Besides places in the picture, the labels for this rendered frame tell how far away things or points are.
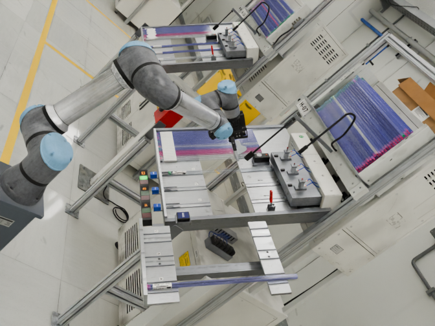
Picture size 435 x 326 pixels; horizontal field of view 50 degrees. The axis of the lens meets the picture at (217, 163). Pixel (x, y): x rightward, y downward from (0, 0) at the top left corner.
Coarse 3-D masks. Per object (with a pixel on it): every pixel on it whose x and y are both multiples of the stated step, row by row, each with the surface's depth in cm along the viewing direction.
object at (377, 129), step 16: (352, 80) 226; (336, 96) 228; (352, 96) 220; (368, 96) 212; (320, 112) 229; (336, 112) 222; (352, 112) 214; (368, 112) 207; (384, 112) 201; (336, 128) 216; (352, 128) 208; (368, 128) 202; (384, 128) 195; (400, 128) 189; (352, 144) 203; (368, 144) 196; (384, 144) 191; (352, 160) 198; (368, 160) 192
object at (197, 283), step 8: (208, 280) 153; (216, 280) 153; (224, 280) 154; (232, 280) 154; (240, 280) 154; (248, 280) 155; (256, 280) 155; (264, 280) 156; (272, 280) 157; (152, 288) 149
